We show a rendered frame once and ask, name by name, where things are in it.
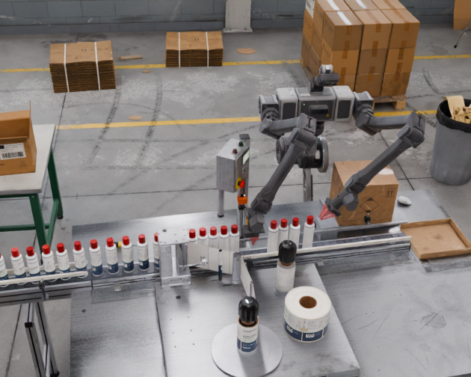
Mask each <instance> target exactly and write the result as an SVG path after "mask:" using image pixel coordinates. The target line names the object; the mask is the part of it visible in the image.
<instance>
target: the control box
mask: <svg viewBox="0 0 471 377"><path fill-rule="evenodd" d="M239 142H240V140H237V139H234V138H231V139H230V140H229V141H228V142H227V143H226V145H225V146H224V147H223V148H222V149H221V151H220V152H219V153H218V154H217V155H216V188H217V189H220V190H223V191H228V192H231V193H235V192H236V191H237V190H238V188H239V186H238V182H239V181H240V182H241V181H242V180H244V181H245V180H246V178H247V177H248V175H249V167H248V168H247V170H246V171H245V172H244V173H243V174H242V175H241V169H242V168H243V166H244V165H245V164H246V162H247V161H248V159H249V158H248V159H247V161H246V162H245V163H244V164H243V165H242V155H243V154H244V153H245V151H246V150H247V149H248V147H250V145H249V144H248V143H247V142H245V143H244V144H243V145H244V146H243V147H238V143H239ZM234 148H236V149H237V152H238V154H236V155H233V154H232V151H233V149H234Z"/></svg>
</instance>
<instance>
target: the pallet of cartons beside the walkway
mask: <svg viewBox="0 0 471 377"><path fill-rule="evenodd" d="M419 25H420V21H419V20H418V19H417V18H415V17H414V16H413V15H412V14H411V13H410V12H409V11H408V10H407V9H406V8H405V7H404V6H403V5H402V4H401V3H400V2H399V1H398V0H306V8H305V11H304V27H303V37H302V46H301V58H300V63H301V66H302V67H303V70H304V72H305V74H306V75H307V78H308V79H312V77H313V76H317V75H318V74H319V68H320V66H321V65H329V64H332V66H333V71H334V73H338V74H339V82H338V83H337V84H336V86H349V88H350V89H351V92H356V94H361V93H362V92H364V91H367V92H368V93H369V95H370V96H371V98H372V99H373V101H374V102H373V107H372V108H373V109H374V105H375V102H390V103H391V105H392V106H393V108H394V109H395V110H396V111H398V110H404V108H405V105H406V99H407V97H406V96H405V93H406V90H407V86H408V82H409V78H410V73H411V70H412V66H413V58H414V54H415V50H416V48H415V47H416V41H417V37H418V33H419Z"/></svg>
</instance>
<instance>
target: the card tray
mask: <svg viewBox="0 0 471 377"><path fill-rule="evenodd" d="M400 231H402V232H404V234H405V235H406V236H411V237H412V238H411V240H409V241H410V243H411V248H412V249H413V251H414V252H415V254H416V255H417V257H418V258H419V260H425V259H431V258H438V257H450V256H456V255H462V254H471V243H470V241H469V240H468V239H467V238H466V237H465V235H464V234H463V233H462V231H461V230H460V228H459V227H458V226H457V225H456V223H455V222H454V221H453V220H452V218H442V219H435V220H428V221H415V222H408V223H407V224H401V225H400Z"/></svg>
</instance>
